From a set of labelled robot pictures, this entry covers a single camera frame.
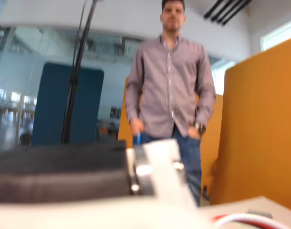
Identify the wristwatch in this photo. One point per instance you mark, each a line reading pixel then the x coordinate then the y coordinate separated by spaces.
pixel 200 127

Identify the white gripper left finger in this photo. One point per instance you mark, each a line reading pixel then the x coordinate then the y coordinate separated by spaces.
pixel 88 214

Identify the person's left hand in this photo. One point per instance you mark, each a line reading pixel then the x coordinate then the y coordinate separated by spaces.
pixel 195 133

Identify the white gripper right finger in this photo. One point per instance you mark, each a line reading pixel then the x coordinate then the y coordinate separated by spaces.
pixel 164 162

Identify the black ceiling light bars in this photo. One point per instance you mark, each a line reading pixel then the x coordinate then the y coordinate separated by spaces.
pixel 226 10

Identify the tall orange partition panel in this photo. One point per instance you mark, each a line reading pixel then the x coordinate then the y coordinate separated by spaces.
pixel 260 131

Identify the blue partition panel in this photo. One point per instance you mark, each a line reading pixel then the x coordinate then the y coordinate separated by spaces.
pixel 52 107

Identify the person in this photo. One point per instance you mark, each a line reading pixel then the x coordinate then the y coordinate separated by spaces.
pixel 169 83

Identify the person's right hand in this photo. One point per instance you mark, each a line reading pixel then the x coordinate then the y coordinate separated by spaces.
pixel 138 125

